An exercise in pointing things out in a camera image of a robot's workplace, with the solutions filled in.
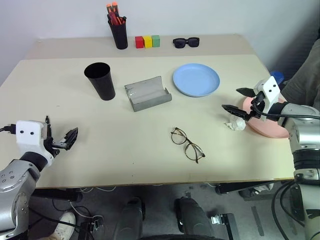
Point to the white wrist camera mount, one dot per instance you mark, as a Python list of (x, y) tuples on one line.
[(270, 91), (28, 135)]

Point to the black orange-capped marker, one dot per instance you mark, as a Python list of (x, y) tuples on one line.
[(114, 7), (109, 8)]

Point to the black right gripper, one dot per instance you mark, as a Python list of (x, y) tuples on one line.
[(258, 105)]

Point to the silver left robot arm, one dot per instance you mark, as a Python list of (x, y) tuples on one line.
[(15, 182)]

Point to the tortoiseshell eyeglasses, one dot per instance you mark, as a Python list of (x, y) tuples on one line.
[(179, 137)]

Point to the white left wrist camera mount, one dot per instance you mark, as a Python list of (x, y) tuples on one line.
[(28, 135)]

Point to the open grey glasses case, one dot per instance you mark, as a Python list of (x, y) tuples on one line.
[(147, 96)]

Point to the person in grey clothing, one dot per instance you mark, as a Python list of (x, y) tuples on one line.
[(303, 75)]

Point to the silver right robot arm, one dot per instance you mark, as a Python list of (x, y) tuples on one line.
[(306, 140)]

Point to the green cube block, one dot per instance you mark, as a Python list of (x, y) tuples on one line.
[(156, 41)]

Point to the black metal bracket stand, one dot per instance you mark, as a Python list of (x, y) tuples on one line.
[(226, 222)]

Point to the black sunglasses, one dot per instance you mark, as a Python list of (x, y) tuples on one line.
[(186, 42)]

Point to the yellow cube block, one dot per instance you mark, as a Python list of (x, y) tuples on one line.
[(147, 41)]

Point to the red cube block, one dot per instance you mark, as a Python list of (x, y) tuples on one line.
[(139, 42)]

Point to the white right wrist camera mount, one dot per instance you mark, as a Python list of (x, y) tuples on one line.
[(270, 91)]

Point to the empty black cup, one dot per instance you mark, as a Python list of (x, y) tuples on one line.
[(102, 82)]

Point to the crumpled white tissue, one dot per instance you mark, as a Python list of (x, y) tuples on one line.
[(236, 125)]

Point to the black table foot bar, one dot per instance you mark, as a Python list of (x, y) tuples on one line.
[(57, 195), (240, 187)]

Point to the grey shoe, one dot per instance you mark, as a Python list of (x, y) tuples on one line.
[(255, 193)]

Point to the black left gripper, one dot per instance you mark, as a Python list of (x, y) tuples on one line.
[(52, 143)]

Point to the black pen holder cup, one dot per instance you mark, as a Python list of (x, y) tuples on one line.
[(119, 35)]

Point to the light blue plate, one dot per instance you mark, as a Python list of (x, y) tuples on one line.
[(196, 80)]

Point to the white sneaker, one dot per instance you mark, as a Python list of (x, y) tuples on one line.
[(64, 225)]

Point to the pink plate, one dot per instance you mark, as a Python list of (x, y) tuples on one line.
[(270, 128)]

